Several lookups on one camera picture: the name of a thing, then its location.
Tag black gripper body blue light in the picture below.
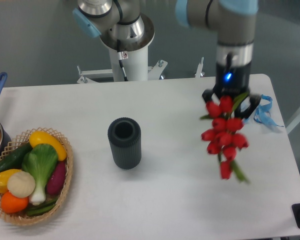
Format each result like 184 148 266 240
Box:
213 63 252 98

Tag red tulip bouquet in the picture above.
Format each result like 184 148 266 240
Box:
200 95 250 184

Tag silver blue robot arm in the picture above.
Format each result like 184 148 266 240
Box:
72 0 261 119

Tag blue ribbon loop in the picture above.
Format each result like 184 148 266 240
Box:
253 94 284 128

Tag dark grey ribbed vase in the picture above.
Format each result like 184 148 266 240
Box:
107 117 142 170

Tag purple sweet potato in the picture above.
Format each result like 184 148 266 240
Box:
46 161 66 195

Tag green bok choy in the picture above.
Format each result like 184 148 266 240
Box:
22 143 58 206

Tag dark green cucumber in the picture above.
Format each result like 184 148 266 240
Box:
0 142 33 173

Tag cream white garlic bulb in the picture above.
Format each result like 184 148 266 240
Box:
7 171 36 198

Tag green bean pod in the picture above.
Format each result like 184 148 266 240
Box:
25 198 57 217

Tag orange fruit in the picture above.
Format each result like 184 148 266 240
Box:
0 191 29 214

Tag yellow bell pepper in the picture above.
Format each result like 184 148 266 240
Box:
0 169 22 194

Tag woven wicker basket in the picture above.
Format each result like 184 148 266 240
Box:
0 127 74 226

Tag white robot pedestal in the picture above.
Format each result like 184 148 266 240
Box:
99 12 156 82

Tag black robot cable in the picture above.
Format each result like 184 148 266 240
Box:
115 39 129 82

